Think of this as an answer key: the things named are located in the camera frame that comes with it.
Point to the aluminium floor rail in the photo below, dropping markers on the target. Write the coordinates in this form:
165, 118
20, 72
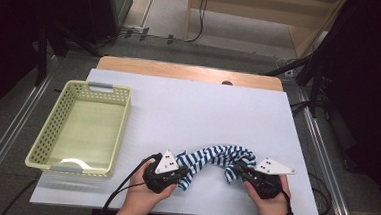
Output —
9, 136
322, 155

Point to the black metal stand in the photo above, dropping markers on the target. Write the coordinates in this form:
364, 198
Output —
41, 61
314, 91

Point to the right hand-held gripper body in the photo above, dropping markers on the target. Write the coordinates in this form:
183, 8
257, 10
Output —
271, 167

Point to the person's left hand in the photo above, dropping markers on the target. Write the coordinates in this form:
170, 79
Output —
142, 199

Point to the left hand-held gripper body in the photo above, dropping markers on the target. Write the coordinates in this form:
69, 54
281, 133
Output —
166, 162

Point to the light wooden shelf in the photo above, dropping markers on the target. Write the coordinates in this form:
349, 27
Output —
238, 7

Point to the black curtain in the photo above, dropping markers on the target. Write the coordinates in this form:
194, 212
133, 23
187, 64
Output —
373, 82
13, 26

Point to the blue white striped polo shirt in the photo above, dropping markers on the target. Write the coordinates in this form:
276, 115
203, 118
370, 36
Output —
208, 157

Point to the person's right hand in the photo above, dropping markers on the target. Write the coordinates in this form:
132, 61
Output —
275, 211

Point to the dark cabinet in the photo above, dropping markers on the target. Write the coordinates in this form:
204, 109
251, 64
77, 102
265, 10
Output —
97, 8

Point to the pale green plastic basket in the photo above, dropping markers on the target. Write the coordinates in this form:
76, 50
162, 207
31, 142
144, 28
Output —
90, 131

